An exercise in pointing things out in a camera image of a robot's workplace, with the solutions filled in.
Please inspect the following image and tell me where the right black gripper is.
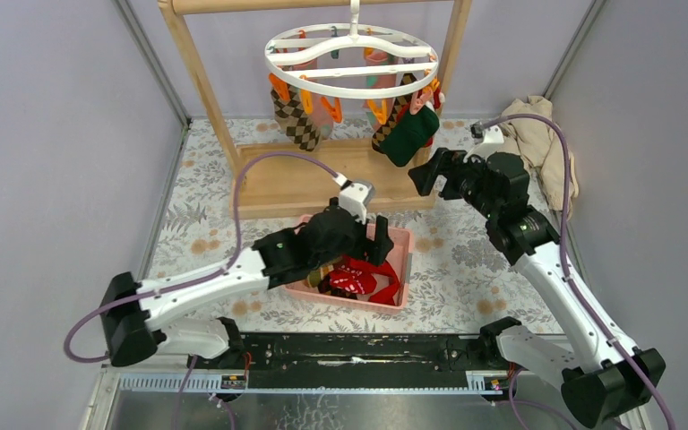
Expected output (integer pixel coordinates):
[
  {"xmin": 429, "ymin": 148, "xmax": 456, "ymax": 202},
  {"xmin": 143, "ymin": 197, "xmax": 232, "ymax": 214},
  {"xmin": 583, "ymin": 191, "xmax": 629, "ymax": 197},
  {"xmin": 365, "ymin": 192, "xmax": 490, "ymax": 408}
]
[{"xmin": 408, "ymin": 147, "xmax": 499, "ymax": 219}]

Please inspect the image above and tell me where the dark green sock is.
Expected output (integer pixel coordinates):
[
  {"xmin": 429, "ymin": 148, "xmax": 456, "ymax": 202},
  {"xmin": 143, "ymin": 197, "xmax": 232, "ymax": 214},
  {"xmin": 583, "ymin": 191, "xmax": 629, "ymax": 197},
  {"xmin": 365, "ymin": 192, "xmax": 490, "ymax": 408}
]
[{"xmin": 380, "ymin": 106, "xmax": 439, "ymax": 168}]

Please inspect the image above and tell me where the plain red sock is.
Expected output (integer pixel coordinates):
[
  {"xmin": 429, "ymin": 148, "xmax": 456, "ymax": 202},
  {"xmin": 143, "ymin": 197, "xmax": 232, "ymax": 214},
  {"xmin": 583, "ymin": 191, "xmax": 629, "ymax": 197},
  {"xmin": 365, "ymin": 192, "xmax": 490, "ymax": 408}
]
[{"xmin": 345, "ymin": 258, "xmax": 401, "ymax": 306}]

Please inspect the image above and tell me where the red white patterned sock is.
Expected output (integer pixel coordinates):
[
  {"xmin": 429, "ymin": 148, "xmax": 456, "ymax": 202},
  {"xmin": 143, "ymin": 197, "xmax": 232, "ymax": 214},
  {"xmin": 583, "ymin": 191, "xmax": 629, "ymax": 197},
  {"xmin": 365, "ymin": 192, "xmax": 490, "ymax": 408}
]
[{"xmin": 328, "ymin": 266, "xmax": 377, "ymax": 295}]

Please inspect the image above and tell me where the black red yellow argyle sock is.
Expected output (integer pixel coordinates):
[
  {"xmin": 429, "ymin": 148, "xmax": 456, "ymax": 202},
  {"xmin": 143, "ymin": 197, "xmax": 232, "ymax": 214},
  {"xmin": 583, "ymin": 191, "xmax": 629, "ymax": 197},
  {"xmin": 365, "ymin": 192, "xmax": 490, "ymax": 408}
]
[{"xmin": 317, "ymin": 278, "xmax": 357, "ymax": 300}]

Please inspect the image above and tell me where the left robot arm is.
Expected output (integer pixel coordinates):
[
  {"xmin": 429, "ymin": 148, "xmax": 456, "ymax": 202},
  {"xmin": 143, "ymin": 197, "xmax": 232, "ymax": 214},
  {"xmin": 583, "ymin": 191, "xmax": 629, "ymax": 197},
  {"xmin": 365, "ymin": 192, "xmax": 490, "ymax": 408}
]
[{"xmin": 99, "ymin": 204, "xmax": 393, "ymax": 368}]

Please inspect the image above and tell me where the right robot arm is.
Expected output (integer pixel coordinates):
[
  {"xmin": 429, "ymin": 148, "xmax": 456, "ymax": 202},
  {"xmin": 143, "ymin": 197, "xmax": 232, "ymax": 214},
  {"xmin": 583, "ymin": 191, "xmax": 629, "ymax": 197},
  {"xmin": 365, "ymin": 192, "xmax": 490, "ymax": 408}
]
[{"xmin": 408, "ymin": 148, "xmax": 666, "ymax": 428}]

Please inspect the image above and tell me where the white round clip hanger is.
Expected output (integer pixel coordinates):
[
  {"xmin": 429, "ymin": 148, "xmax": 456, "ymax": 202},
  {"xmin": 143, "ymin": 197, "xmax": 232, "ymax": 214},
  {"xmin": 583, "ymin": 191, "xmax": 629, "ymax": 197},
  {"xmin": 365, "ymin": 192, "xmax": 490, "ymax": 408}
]
[{"xmin": 263, "ymin": 1, "xmax": 441, "ymax": 101}]

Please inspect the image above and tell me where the pink plastic basket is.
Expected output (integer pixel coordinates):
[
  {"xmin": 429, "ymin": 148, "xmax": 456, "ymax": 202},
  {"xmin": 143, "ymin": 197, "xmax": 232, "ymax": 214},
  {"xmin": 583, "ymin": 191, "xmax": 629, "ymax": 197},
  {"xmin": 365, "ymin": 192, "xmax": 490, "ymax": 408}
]
[{"xmin": 284, "ymin": 227, "xmax": 414, "ymax": 314}]

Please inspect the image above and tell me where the floral table mat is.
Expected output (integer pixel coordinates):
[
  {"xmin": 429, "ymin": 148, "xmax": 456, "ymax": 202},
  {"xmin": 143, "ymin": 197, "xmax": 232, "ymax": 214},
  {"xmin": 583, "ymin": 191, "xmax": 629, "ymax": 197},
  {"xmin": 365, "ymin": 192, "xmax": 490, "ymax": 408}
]
[{"xmin": 145, "ymin": 119, "xmax": 561, "ymax": 334}]

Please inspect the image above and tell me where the pink sock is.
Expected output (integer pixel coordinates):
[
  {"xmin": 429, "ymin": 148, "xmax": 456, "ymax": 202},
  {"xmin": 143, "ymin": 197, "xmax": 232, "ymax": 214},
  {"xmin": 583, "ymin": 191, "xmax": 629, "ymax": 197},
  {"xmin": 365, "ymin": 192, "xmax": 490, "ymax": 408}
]
[
  {"xmin": 365, "ymin": 50, "xmax": 399, "ymax": 129},
  {"xmin": 294, "ymin": 59, "xmax": 334, "ymax": 140}
]

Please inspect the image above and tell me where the pink sock rear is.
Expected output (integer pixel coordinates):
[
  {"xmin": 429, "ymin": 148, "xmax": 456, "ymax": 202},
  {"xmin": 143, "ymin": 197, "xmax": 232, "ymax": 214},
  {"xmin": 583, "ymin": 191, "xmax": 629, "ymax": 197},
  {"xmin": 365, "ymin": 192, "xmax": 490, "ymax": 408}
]
[{"xmin": 294, "ymin": 59, "xmax": 334, "ymax": 140}]

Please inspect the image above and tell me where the beige crumpled cloth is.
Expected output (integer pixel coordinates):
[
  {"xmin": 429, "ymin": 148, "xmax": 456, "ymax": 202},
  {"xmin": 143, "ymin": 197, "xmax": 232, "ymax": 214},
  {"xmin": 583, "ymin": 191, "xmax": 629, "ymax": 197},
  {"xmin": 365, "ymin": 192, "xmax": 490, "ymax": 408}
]
[{"xmin": 499, "ymin": 118, "xmax": 579, "ymax": 217}]

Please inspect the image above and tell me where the brown beige argyle sock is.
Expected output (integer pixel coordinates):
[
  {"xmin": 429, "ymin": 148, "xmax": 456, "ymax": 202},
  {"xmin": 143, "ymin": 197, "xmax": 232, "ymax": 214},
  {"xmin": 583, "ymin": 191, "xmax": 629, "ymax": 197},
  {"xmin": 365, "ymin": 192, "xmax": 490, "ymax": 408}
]
[{"xmin": 271, "ymin": 90, "xmax": 322, "ymax": 151}]

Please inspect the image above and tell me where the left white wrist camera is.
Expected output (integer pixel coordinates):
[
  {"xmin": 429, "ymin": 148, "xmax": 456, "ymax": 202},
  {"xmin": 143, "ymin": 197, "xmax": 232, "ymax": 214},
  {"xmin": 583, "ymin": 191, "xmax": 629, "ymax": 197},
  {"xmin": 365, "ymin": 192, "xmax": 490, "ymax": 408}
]
[{"xmin": 333, "ymin": 173, "xmax": 376, "ymax": 225}]

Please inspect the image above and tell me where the wooden hanger rack frame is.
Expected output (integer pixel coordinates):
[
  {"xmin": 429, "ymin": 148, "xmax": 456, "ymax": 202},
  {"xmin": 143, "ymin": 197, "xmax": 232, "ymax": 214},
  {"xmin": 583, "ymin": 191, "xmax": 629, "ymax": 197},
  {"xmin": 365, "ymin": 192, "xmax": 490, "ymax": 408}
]
[{"xmin": 159, "ymin": 1, "xmax": 471, "ymax": 219}]

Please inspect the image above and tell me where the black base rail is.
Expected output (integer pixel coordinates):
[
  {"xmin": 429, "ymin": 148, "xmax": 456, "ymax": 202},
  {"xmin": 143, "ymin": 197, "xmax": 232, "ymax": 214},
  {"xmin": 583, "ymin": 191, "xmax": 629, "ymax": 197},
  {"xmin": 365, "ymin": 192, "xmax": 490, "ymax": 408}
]
[{"xmin": 195, "ymin": 332, "xmax": 512, "ymax": 391}]

